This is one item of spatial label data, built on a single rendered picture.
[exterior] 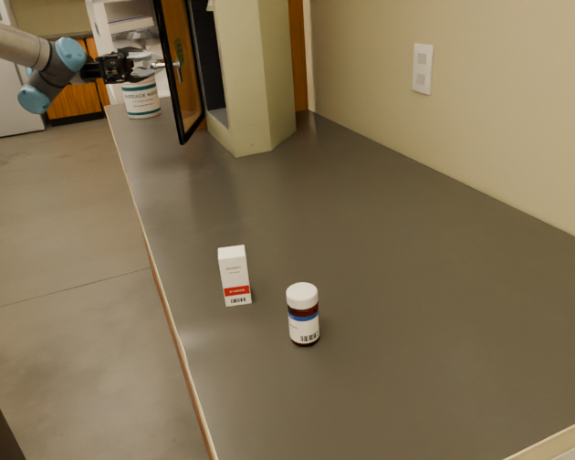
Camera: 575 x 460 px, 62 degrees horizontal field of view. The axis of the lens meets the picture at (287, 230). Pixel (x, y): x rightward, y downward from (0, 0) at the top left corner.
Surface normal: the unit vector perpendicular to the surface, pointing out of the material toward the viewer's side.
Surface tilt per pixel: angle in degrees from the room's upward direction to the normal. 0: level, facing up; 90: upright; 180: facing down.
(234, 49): 90
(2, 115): 90
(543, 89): 90
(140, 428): 0
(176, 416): 0
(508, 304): 0
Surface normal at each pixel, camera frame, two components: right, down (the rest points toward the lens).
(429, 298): -0.07, -0.88
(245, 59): 0.38, 0.41
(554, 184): -0.92, 0.24
